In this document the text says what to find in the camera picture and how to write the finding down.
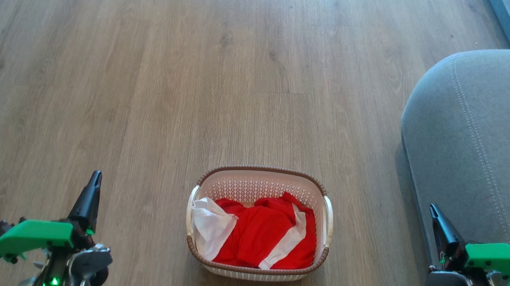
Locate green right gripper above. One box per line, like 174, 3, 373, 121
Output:
424, 203, 510, 286

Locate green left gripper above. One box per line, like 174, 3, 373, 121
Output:
0, 164, 103, 269

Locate white brown-rimmed laundry basket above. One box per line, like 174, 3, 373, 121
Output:
182, 161, 338, 286

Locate grey fabric sofa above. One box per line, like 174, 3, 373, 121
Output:
390, 42, 510, 273

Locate red and white garment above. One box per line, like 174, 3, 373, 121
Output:
209, 186, 321, 273

